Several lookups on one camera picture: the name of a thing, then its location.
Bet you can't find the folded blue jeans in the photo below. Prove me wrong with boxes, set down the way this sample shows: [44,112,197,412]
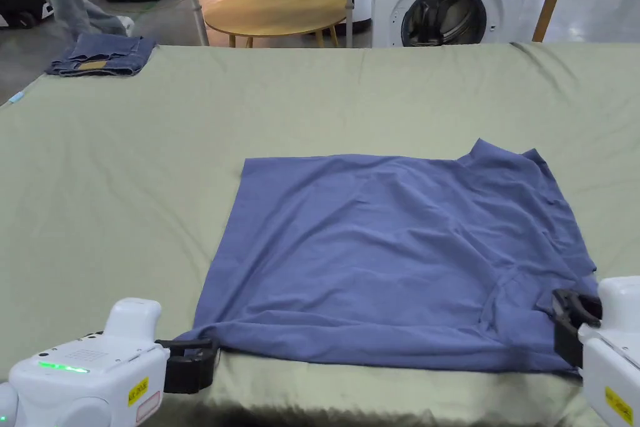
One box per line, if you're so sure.
[46,33,158,78]

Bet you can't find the blue shirt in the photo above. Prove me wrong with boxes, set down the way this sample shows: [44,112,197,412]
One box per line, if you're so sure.
[176,137,599,377]

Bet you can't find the bed with pale green sheet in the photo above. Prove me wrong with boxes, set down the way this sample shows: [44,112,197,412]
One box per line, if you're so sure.
[0,41,640,427]

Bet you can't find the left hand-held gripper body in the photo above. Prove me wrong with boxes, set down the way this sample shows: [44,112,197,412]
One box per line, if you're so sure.
[0,298,217,427]

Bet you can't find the round wooden table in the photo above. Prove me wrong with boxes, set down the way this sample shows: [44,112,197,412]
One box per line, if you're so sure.
[204,0,339,49]

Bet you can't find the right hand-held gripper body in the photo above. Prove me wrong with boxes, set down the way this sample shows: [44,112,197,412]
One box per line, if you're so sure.
[552,276,640,427]

